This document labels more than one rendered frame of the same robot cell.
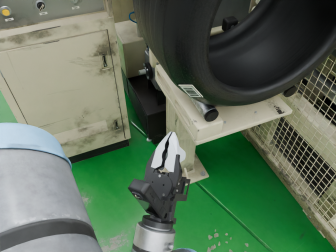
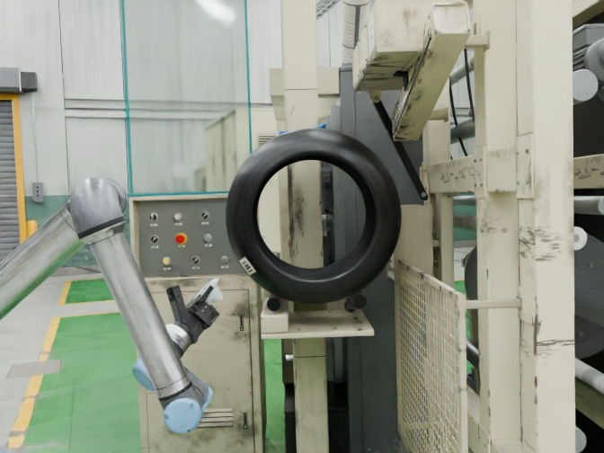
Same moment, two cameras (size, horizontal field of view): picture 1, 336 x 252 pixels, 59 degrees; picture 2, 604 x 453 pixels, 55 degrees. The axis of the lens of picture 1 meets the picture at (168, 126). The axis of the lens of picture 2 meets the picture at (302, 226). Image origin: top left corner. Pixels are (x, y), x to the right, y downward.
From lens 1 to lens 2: 146 cm
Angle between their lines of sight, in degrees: 48
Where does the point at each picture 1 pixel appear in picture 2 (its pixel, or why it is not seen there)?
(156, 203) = (181, 305)
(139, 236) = not seen: hidden behind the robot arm
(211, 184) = not seen: outside the picture
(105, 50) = (243, 311)
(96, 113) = (222, 394)
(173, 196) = (197, 311)
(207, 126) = (270, 316)
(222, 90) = (270, 267)
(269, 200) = not seen: outside the picture
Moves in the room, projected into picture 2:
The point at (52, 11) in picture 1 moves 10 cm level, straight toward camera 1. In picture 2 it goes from (204, 267) to (200, 270)
